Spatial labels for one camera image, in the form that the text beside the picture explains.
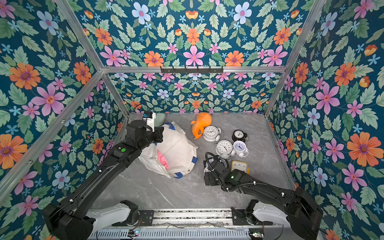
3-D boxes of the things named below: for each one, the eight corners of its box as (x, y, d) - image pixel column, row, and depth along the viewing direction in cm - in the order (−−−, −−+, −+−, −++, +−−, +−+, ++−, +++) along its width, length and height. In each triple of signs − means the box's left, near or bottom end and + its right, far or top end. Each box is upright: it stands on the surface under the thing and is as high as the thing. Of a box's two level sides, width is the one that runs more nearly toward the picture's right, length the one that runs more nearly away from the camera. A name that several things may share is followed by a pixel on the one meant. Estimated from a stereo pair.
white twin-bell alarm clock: (231, 157, 96) (232, 155, 94) (229, 142, 103) (230, 140, 101) (248, 157, 96) (249, 155, 94) (245, 142, 103) (246, 140, 101)
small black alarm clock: (232, 141, 105) (233, 138, 102) (231, 132, 110) (231, 129, 107) (247, 141, 105) (248, 138, 102) (245, 132, 110) (246, 129, 107)
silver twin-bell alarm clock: (203, 142, 102) (203, 139, 100) (203, 128, 111) (203, 125, 108) (221, 142, 102) (222, 139, 100) (220, 128, 110) (220, 125, 108)
